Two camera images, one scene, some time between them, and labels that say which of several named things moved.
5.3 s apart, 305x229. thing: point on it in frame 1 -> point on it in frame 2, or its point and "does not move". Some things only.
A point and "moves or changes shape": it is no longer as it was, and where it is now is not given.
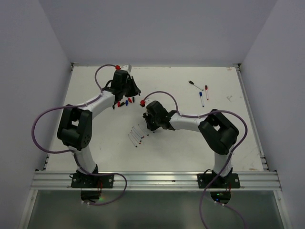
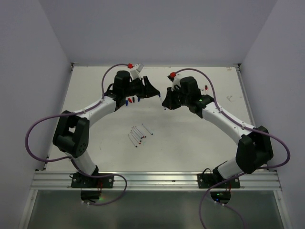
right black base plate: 232,181 does not move
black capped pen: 137,135 does not move
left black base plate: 93,181 does not move
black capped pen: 147,134 moves or changes shape
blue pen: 137,132 does not move
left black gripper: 135,90 -> 146,91
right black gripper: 151,127 -> 168,101
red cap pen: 139,131 does not move
